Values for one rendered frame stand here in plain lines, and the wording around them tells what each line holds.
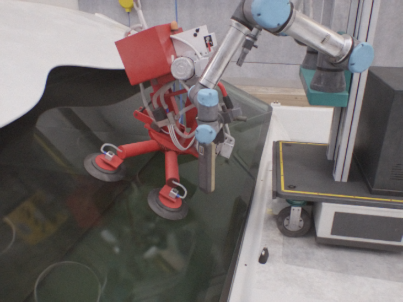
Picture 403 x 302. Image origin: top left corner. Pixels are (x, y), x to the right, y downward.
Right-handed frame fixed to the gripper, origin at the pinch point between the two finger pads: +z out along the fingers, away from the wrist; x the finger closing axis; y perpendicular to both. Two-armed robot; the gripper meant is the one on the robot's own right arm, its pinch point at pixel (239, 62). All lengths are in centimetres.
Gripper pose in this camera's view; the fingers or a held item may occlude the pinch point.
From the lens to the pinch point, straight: 209.3
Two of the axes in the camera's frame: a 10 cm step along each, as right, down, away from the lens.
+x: 0.5, -2.9, 9.6
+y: 9.1, 4.0, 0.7
